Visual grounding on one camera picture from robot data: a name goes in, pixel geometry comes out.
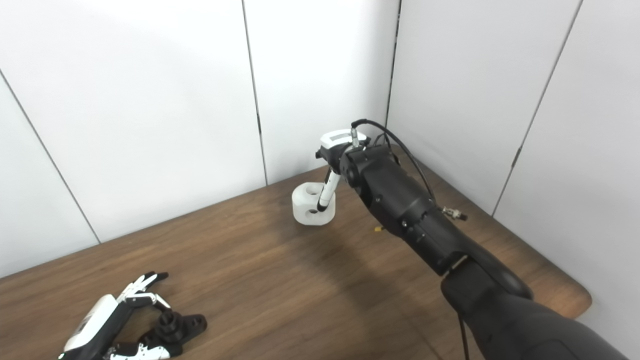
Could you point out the black plastic holder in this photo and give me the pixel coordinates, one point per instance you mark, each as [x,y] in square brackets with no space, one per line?
[180,327]

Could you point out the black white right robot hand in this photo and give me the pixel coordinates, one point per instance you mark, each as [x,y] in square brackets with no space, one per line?
[335,142]

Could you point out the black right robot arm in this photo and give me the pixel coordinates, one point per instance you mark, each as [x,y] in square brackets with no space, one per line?
[415,215]

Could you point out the round white plastic piece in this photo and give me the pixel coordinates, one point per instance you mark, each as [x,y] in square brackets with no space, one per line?
[305,207]

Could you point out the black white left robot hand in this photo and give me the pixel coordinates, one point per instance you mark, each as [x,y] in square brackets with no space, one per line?
[97,320]

